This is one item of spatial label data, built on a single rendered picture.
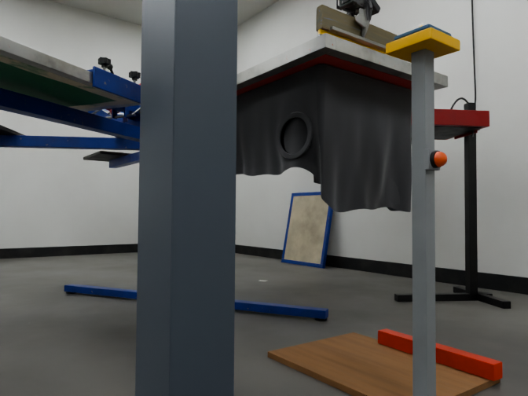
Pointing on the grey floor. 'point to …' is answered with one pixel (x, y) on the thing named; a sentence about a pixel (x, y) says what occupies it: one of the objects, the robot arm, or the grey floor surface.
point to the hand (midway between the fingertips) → (359, 37)
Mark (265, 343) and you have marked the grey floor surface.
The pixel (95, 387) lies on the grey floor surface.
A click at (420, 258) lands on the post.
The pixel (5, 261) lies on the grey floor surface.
